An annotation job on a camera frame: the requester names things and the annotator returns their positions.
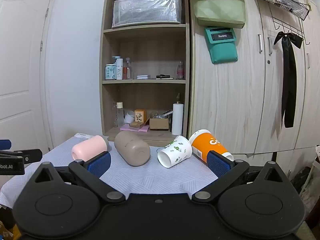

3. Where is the pink cup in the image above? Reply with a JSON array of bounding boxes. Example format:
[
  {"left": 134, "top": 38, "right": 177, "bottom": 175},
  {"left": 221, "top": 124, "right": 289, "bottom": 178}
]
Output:
[{"left": 71, "top": 135, "right": 111, "bottom": 161}]

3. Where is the orange paper cup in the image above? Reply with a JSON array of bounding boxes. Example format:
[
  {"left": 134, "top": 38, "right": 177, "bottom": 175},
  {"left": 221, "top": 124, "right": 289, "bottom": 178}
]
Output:
[{"left": 189, "top": 129, "right": 234, "bottom": 163}]

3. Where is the taupe cup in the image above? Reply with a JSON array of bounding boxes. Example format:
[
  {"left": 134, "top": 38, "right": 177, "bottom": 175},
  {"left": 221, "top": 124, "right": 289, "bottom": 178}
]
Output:
[{"left": 114, "top": 131, "right": 150, "bottom": 166}]

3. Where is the white dinosaur paper cup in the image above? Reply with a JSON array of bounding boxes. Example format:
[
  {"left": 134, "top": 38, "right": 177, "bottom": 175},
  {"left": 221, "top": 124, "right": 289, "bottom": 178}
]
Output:
[{"left": 157, "top": 135, "right": 192, "bottom": 168}]

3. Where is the white patterned table cloth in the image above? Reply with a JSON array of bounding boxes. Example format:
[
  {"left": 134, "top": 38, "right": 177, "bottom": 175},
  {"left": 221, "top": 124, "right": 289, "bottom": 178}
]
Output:
[{"left": 1, "top": 137, "right": 218, "bottom": 208}]

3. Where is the clear bottle beige cap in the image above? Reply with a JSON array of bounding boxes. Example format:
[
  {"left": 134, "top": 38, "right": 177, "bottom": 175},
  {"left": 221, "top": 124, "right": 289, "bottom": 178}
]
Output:
[{"left": 116, "top": 102, "right": 125, "bottom": 127}]

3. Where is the pink notepad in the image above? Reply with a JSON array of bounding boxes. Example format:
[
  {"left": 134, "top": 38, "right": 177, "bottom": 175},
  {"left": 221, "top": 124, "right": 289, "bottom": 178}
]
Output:
[{"left": 120, "top": 124, "right": 149, "bottom": 133}]

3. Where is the white paper towel roll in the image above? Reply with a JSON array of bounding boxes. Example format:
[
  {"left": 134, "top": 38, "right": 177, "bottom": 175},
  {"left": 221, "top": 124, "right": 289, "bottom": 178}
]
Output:
[{"left": 171, "top": 103, "right": 184, "bottom": 135}]

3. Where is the wooden wardrobe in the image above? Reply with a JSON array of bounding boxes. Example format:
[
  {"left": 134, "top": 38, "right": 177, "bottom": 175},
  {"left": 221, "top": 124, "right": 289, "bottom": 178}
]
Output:
[{"left": 188, "top": 0, "right": 319, "bottom": 154}]

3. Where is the small orange floral box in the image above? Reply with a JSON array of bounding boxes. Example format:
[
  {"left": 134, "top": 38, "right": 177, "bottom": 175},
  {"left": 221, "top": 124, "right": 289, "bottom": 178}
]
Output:
[{"left": 135, "top": 109, "right": 147, "bottom": 123}]

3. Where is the small cardboard box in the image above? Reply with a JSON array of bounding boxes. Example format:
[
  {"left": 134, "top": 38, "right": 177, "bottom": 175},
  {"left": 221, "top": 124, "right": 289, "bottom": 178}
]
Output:
[{"left": 149, "top": 118, "right": 169, "bottom": 130}]

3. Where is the black ribbon bow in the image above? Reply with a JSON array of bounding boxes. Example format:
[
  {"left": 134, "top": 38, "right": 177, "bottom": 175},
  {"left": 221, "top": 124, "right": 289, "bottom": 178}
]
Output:
[{"left": 274, "top": 31, "right": 303, "bottom": 128}]

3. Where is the teal label jar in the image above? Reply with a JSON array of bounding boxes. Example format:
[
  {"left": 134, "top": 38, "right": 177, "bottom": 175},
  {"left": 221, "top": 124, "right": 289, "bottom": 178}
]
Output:
[{"left": 105, "top": 64, "right": 117, "bottom": 80}]

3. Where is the small pink bottle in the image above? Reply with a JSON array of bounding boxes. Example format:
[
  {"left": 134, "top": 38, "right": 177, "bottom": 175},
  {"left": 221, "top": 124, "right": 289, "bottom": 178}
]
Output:
[{"left": 176, "top": 61, "right": 184, "bottom": 80}]

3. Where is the clear bottle red liquid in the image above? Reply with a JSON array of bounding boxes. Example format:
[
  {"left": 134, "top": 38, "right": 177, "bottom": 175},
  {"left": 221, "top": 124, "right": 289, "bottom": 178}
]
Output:
[{"left": 123, "top": 57, "right": 131, "bottom": 80}]

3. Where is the white pump bottle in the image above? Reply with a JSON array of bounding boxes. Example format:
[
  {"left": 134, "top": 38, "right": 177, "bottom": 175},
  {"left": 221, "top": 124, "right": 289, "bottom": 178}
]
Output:
[{"left": 113, "top": 56, "right": 123, "bottom": 80}]

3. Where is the wooden shelf unit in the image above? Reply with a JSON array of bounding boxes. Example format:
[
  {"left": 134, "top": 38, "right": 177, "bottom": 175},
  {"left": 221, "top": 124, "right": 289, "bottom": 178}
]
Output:
[{"left": 99, "top": 0, "right": 191, "bottom": 141}]

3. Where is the white door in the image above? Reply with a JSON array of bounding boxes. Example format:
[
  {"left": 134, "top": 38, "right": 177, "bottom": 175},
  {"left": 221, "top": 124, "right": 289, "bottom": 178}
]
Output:
[{"left": 1, "top": 0, "right": 53, "bottom": 153}]

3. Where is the green cushion bag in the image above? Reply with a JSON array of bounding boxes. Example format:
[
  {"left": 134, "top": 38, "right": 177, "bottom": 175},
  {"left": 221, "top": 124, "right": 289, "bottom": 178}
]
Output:
[{"left": 192, "top": 0, "right": 246, "bottom": 29}]

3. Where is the plastic wrapped grey box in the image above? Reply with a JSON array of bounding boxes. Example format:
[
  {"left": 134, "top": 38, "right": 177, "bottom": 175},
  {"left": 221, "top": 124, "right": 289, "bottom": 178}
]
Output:
[{"left": 112, "top": 0, "right": 182, "bottom": 28}]

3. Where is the black wire rack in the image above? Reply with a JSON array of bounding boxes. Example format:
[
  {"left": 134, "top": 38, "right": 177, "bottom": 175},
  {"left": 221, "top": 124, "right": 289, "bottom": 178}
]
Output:
[{"left": 264, "top": 0, "right": 311, "bottom": 46}]

